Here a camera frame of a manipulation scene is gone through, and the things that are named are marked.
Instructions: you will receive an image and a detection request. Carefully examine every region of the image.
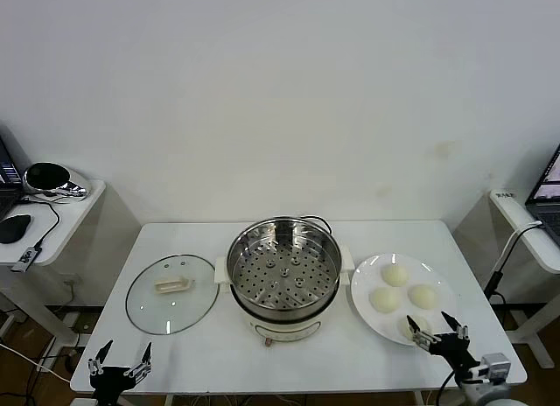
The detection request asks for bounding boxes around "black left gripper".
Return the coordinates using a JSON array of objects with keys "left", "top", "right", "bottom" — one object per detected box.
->
[{"left": 87, "top": 339, "right": 153, "bottom": 406}]

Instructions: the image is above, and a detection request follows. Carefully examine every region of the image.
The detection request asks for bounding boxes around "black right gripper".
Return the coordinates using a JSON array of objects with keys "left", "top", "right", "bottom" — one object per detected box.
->
[{"left": 405, "top": 311, "right": 480, "bottom": 373}]

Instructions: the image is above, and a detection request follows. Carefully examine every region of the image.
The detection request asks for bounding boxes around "white steamed baozi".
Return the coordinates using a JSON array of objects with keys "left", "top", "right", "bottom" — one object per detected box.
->
[
  {"left": 396, "top": 313, "right": 432, "bottom": 342},
  {"left": 381, "top": 264, "right": 410, "bottom": 289},
  {"left": 408, "top": 283, "right": 439, "bottom": 311},
  {"left": 368, "top": 287, "right": 403, "bottom": 313}
]

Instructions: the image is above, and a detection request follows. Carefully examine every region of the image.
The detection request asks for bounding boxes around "glass lid with cream handle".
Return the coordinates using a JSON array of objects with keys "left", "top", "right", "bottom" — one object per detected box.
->
[{"left": 125, "top": 254, "right": 220, "bottom": 336}]

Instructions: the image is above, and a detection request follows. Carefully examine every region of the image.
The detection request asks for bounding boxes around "stainless steel steamer basket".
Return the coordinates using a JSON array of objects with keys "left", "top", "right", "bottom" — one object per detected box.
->
[{"left": 213, "top": 216, "right": 354, "bottom": 310}]

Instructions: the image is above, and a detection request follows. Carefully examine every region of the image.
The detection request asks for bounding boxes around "white round plate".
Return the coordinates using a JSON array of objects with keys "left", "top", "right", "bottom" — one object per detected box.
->
[{"left": 350, "top": 253, "right": 460, "bottom": 347}]

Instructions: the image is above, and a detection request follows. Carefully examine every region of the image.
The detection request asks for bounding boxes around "white side table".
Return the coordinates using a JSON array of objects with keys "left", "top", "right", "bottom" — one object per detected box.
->
[
  {"left": 0, "top": 178, "right": 141, "bottom": 350},
  {"left": 452, "top": 189, "right": 560, "bottom": 368}
]

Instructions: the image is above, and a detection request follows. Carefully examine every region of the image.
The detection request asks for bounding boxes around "grey usb hub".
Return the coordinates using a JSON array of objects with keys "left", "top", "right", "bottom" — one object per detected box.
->
[{"left": 10, "top": 246, "right": 43, "bottom": 274}]

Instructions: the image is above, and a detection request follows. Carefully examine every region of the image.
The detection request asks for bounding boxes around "black computer mouse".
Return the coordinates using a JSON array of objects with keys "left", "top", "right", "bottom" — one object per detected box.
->
[{"left": 0, "top": 213, "right": 32, "bottom": 244}]

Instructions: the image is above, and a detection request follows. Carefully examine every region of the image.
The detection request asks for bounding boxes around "chrome and black shell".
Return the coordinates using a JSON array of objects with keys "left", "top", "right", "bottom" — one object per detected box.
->
[{"left": 22, "top": 161, "right": 92, "bottom": 204}]

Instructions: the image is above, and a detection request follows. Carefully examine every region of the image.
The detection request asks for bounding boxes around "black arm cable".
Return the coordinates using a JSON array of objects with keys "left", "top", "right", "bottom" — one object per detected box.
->
[{"left": 438, "top": 366, "right": 463, "bottom": 406}]

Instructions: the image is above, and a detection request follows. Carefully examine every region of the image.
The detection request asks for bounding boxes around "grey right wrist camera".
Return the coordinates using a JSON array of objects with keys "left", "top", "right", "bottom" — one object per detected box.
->
[{"left": 479, "top": 353, "right": 511, "bottom": 379}]

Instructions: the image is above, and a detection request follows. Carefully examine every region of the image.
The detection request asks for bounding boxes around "black hanging adapter cable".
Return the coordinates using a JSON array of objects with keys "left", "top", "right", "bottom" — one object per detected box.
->
[{"left": 483, "top": 269, "right": 509, "bottom": 311}]

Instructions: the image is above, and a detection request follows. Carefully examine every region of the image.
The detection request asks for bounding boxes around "white floor cable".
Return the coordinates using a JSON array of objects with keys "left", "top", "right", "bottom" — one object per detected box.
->
[{"left": 0, "top": 342, "right": 74, "bottom": 385}]

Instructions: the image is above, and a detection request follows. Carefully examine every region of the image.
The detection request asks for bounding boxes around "white laptop cable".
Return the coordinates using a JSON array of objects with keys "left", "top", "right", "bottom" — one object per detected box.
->
[{"left": 493, "top": 220, "right": 544, "bottom": 276}]

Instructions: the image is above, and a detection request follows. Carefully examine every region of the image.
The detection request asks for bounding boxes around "black desk cable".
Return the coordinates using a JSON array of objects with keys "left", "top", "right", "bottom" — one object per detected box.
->
[{"left": 19, "top": 195, "right": 61, "bottom": 249}]

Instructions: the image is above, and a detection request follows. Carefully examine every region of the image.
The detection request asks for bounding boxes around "black pot power cable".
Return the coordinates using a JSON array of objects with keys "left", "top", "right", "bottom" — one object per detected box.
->
[{"left": 297, "top": 214, "right": 333, "bottom": 235}]

